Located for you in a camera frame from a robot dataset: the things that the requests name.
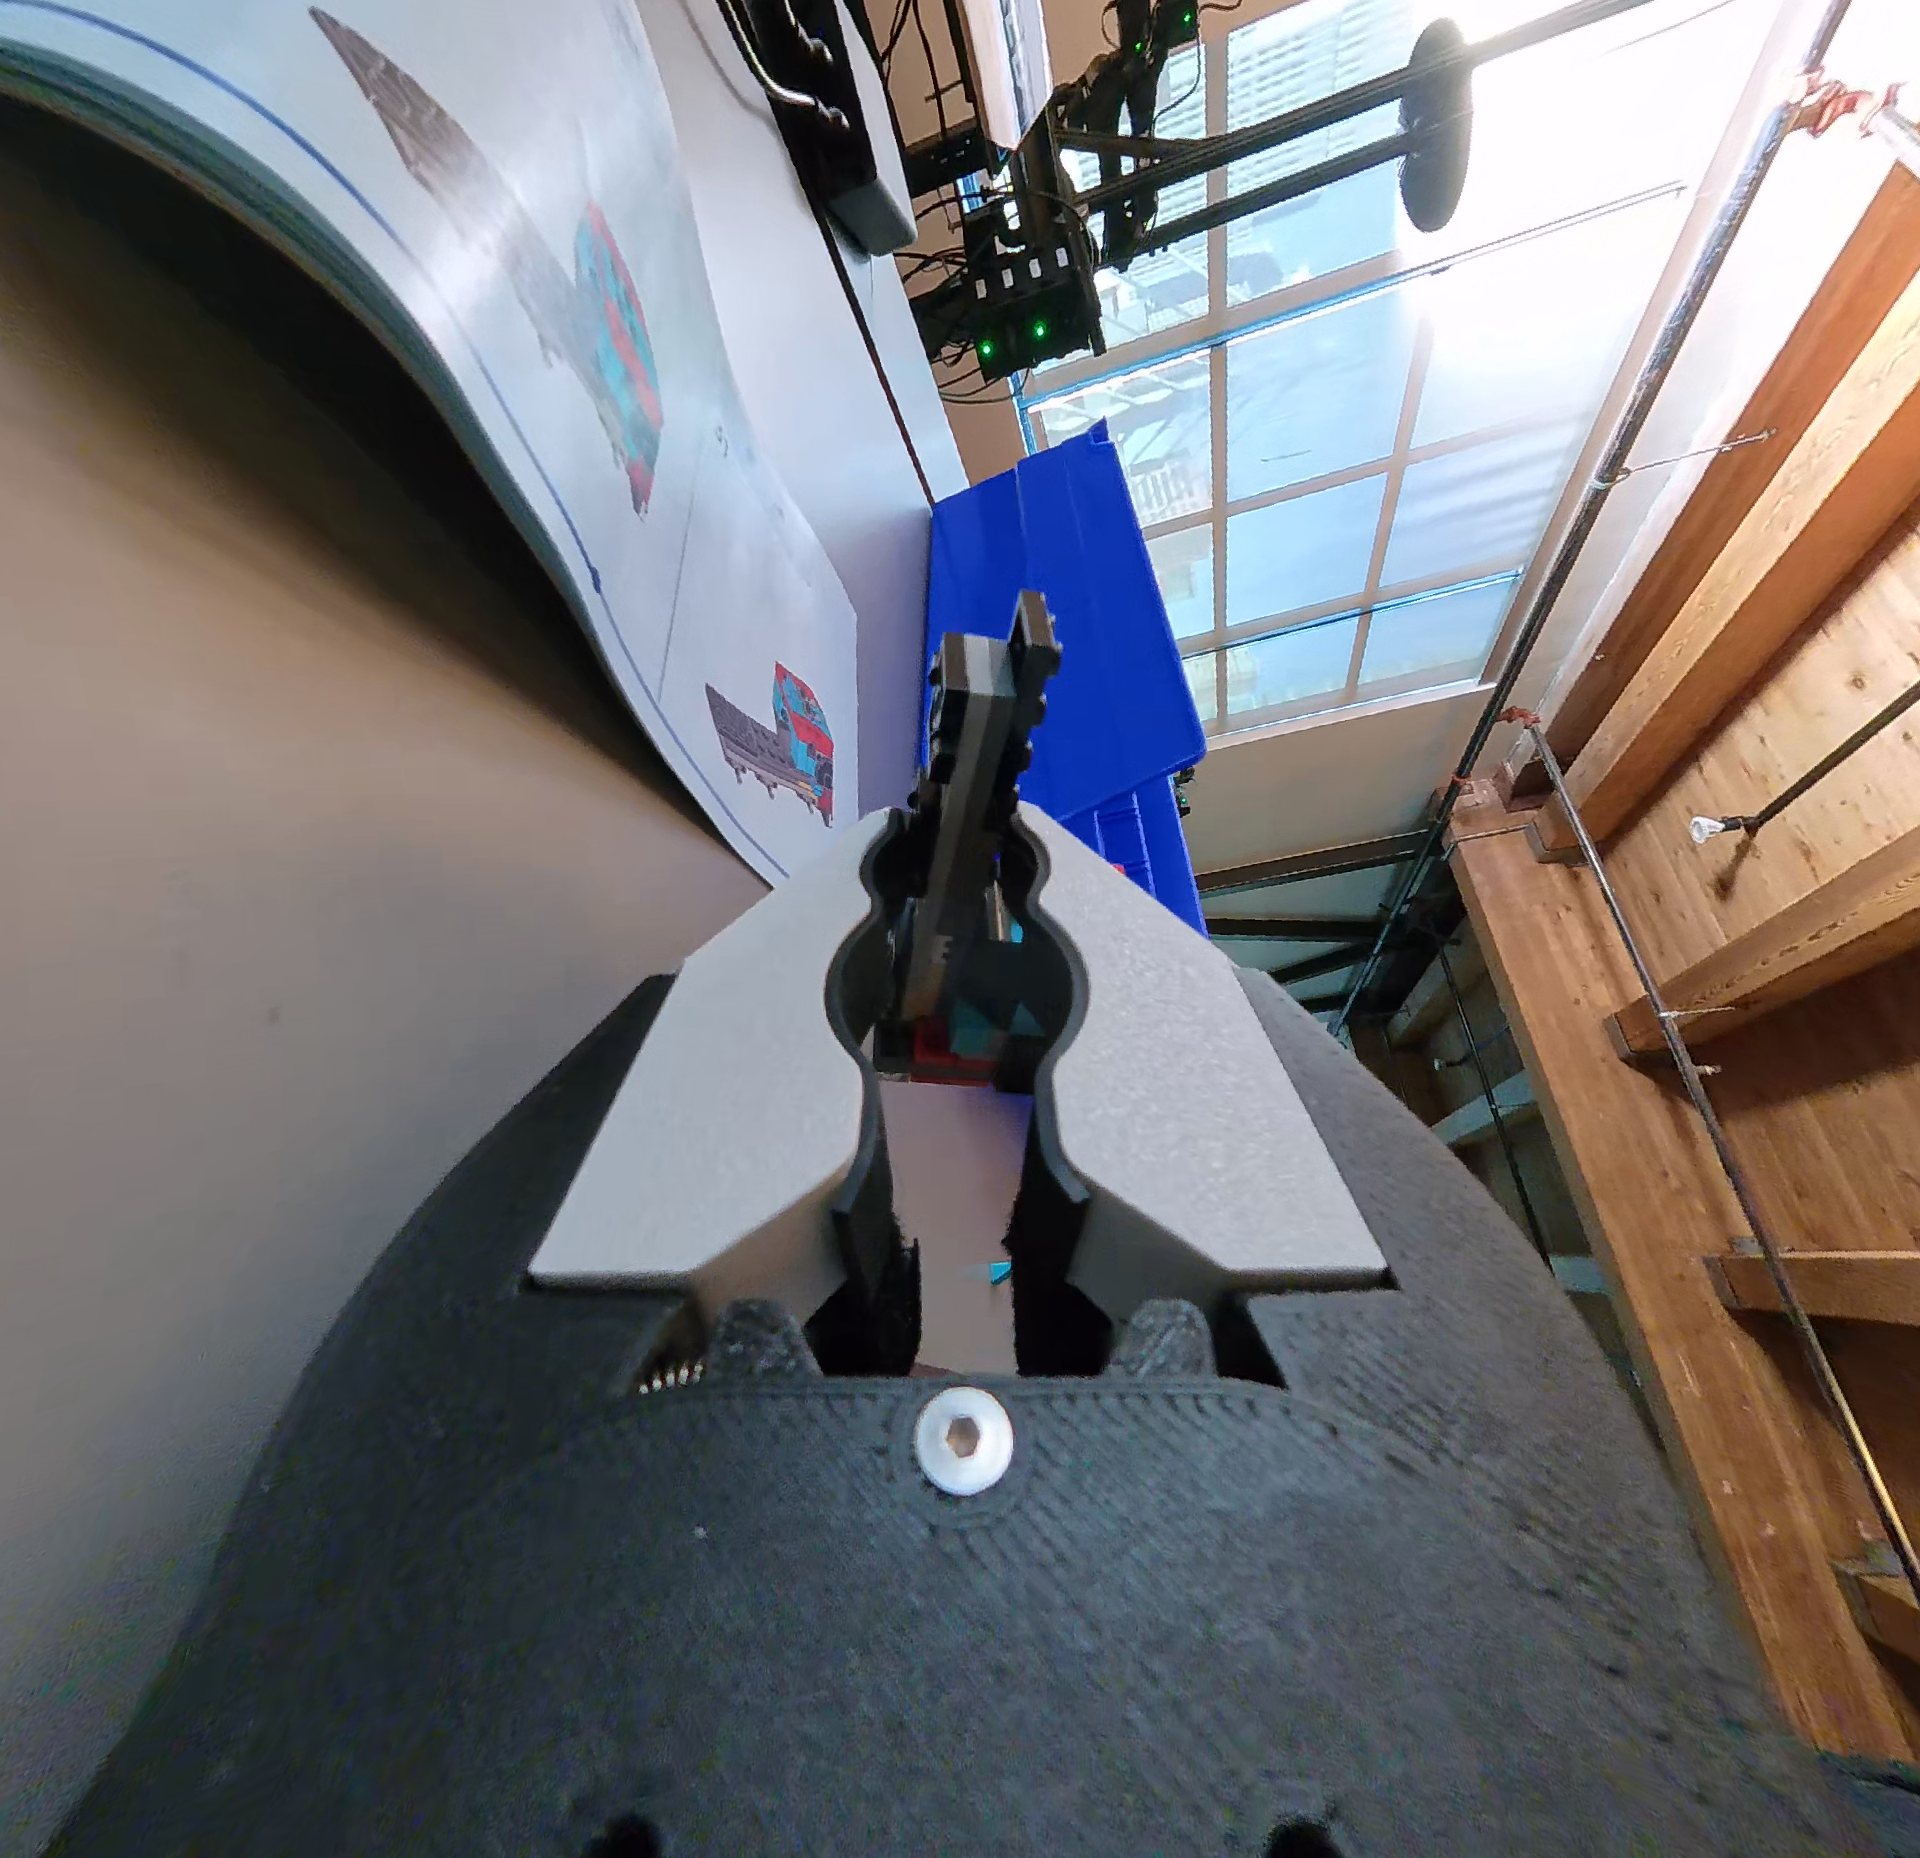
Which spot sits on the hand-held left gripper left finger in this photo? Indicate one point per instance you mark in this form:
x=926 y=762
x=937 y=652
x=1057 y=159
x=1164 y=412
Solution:
x=705 y=1138

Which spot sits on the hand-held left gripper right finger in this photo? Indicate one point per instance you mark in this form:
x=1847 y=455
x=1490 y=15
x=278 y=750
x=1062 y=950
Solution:
x=1200 y=1138

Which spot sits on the toy brick truck model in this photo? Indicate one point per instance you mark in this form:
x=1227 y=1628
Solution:
x=975 y=750

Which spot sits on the blue plastic bin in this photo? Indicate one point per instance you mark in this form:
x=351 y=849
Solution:
x=1082 y=644

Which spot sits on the grey desk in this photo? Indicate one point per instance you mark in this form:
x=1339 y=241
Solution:
x=300 y=989

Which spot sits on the thin metal rod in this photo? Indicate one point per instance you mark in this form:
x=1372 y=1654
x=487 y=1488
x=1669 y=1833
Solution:
x=1719 y=1138

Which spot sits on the black rod spot lamp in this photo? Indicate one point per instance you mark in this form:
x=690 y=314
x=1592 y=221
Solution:
x=1706 y=830

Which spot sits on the large grid window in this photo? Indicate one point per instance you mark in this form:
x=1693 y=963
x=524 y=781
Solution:
x=1319 y=539

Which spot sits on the open instruction booklet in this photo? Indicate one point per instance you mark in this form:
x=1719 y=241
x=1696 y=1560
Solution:
x=676 y=463

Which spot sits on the black equipment box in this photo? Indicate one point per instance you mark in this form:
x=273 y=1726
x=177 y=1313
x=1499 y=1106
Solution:
x=1035 y=314

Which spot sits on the computer monitor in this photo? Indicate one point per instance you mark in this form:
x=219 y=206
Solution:
x=996 y=28

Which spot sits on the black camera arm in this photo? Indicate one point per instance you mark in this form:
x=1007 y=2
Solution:
x=1140 y=15

